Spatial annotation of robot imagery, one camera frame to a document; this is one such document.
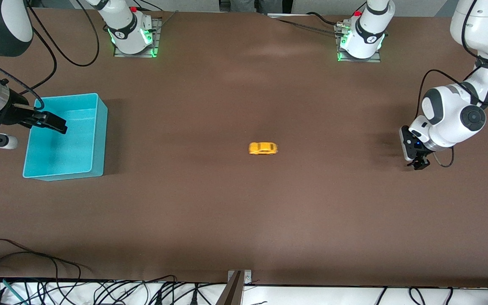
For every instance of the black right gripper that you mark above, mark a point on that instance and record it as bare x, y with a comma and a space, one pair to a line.
15, 112

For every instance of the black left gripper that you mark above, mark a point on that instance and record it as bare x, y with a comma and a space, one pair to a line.
420, 162

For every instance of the yellow beetle toy car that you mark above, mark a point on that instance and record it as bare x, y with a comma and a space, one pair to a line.
263, 148

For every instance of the teal plastic bin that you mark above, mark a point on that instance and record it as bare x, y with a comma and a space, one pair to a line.
70, 148

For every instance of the grey metal pole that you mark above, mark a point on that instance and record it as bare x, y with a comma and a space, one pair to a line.
231, 294

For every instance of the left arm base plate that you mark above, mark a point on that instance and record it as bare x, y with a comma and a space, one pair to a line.
377, 58

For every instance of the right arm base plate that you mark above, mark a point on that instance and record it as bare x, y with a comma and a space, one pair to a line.
156, 40

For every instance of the small metal bracket plate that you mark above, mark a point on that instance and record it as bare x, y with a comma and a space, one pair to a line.
247, 277

